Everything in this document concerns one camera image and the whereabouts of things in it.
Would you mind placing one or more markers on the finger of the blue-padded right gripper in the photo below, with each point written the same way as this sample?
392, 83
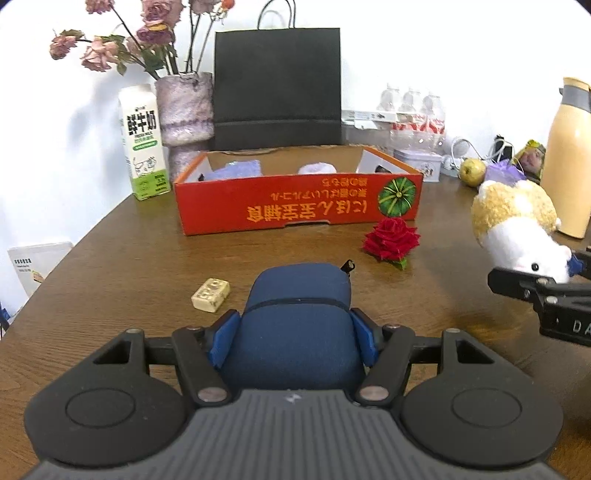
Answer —
580, 264
521, 286

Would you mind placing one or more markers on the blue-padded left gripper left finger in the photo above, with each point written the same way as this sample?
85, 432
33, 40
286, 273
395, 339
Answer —
198, 353

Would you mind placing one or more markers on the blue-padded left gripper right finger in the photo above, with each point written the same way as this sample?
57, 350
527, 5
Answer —
388, 352

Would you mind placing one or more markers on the cream mahjong-style soap block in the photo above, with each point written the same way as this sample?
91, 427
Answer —
210, 295

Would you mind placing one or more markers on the yellow white plush toy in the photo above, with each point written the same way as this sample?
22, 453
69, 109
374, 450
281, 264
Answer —
514, 224

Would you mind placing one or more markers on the navy blue pouch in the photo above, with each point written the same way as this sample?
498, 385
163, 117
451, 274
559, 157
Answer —
296, 332

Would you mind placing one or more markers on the red artificial rose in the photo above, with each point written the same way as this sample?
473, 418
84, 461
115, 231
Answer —
391, 241

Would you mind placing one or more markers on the small purple knitted cloth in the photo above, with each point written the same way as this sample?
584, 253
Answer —
236, 170

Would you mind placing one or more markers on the purple fluffy headband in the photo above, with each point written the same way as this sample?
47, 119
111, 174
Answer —
317, 168

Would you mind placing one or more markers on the yellow thermos jug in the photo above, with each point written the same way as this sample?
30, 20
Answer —
566, 171

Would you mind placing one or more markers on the colourful snack packet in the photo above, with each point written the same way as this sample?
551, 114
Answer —
530, 160

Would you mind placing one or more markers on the purple tissue pack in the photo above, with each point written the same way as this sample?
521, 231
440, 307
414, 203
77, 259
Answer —
504, 172

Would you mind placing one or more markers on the white round charger device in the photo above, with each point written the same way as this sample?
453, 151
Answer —
454, 152

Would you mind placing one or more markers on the small grey tin box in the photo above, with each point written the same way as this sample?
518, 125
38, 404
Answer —
427, 162

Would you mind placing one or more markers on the red cardboard tray box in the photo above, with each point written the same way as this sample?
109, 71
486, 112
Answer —
369, 186

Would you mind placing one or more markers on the white green milk carton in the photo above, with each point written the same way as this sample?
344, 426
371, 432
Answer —
141, 137

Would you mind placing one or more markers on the right plastic water bottle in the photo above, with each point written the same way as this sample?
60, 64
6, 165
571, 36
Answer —
433, 110

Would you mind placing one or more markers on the plastic water bottle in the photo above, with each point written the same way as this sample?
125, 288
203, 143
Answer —
409, 114
391, 101
433, 110

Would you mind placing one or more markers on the middle plastic water bottle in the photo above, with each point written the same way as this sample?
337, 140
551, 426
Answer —
409, 114

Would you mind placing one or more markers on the white long carton box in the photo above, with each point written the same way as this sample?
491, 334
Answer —
375, 120

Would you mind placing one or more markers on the left plastic water bottle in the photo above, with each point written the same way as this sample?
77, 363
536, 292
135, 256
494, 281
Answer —
391, 101

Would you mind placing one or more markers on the purple mottled ceramic vase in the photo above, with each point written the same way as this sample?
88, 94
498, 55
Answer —
186, 117

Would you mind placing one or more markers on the black paper shopping bag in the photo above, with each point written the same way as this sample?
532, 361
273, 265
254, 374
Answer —
277, 87

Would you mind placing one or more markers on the dried pink rose bouquet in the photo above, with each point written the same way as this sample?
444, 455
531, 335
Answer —
152, 46

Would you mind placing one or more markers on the black white cable plug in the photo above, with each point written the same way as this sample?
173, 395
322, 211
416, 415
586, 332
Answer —
501, 149

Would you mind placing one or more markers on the white wall panel box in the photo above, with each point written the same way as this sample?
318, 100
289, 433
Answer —
34, 263

